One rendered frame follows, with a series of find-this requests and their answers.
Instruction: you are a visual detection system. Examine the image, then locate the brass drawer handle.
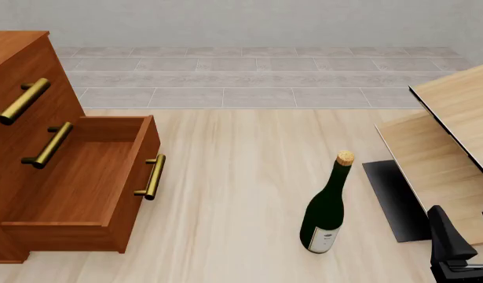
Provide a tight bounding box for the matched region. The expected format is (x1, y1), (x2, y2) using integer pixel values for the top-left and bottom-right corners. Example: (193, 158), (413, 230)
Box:
(133, 153), (166, 201)
(0, 77), (52, 127)
(20, 121), (75, 170)

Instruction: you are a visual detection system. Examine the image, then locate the open wooden drawer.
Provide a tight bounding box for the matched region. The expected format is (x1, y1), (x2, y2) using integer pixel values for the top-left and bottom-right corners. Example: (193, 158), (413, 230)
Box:
(0, 114), (162, 255)

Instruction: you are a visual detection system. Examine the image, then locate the pale wooden rack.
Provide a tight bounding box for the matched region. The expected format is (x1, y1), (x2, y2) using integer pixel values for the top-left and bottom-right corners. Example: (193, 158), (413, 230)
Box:
(374, 61), (483, 245)

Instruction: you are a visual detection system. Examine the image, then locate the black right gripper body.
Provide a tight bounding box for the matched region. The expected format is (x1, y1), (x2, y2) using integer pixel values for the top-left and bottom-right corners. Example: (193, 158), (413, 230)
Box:
(430, 258), (483, 283)

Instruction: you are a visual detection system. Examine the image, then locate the dark green wine bottle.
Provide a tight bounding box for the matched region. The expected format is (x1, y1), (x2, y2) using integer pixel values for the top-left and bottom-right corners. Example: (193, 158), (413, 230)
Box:
(299, 150), (356, 255)

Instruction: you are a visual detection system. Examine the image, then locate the wooden drawer closed front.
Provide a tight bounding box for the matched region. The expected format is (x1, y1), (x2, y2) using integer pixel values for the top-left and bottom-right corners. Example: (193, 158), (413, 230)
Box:
(0, 97), (86, 216)

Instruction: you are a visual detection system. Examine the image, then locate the wooden drawer with scuffed front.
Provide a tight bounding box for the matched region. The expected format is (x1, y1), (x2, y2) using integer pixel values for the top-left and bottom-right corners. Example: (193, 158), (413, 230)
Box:
(0, 35), (77, 142)

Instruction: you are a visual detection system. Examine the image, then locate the wooden cabinet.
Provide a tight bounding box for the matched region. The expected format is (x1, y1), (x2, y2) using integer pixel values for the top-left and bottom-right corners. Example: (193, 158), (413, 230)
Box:
(0, 31), (86, 264)

